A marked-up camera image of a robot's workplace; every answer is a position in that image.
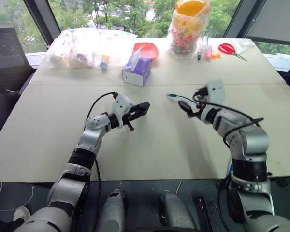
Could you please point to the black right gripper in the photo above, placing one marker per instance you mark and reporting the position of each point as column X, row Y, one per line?
column 201, row 99

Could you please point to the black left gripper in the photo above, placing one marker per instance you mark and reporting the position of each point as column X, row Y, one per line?
column 129, row 116

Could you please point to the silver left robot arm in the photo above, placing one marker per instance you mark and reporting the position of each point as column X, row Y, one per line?
column 91, row 137

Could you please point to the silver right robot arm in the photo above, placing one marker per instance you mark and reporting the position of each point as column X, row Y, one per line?
column 253, row 140

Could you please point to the purple tissue box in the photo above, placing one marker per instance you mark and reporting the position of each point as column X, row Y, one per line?
column 137, row 70

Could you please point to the small blue bottle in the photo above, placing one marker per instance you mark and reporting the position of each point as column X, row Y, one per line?
column 104, row 64

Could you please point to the blue capped pen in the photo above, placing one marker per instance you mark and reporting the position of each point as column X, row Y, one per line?
column 199, row 52

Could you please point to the small orange toy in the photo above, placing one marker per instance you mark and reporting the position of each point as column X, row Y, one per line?
column 217, row 56

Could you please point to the red plastic bowl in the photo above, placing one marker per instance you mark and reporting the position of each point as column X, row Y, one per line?
column 148, row 50

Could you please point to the pink marker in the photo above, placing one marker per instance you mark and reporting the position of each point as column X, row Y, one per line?
column 209, row 52

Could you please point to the clear jar of colourful beads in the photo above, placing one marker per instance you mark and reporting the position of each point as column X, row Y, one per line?
column 187, row 33

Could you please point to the clear plastic sheet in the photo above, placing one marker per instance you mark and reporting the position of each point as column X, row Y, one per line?
column 244, row 46

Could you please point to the clear bag of white items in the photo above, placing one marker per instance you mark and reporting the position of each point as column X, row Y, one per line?
column 79, row 48

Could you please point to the grey rounded robot leg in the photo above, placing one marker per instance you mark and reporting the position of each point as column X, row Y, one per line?
column 175, row 212
column 113, row 210

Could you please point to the black flat bar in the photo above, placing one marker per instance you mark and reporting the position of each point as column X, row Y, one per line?
column 209, row 215

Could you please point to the black office chair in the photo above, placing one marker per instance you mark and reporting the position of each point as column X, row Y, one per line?
column 2, row 101

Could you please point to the black monitor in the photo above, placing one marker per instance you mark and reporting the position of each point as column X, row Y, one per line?
column 4, row 48

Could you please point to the white shoe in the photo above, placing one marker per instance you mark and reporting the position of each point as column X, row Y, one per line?
column 21, row 213

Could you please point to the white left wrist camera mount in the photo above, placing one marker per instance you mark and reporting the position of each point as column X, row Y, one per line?
column 120, row 106

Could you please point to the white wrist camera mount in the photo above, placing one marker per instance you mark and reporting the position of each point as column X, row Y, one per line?
column 216, row 90
column 120, row 106

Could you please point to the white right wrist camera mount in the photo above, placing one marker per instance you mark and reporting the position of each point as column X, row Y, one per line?
column 216, row 90

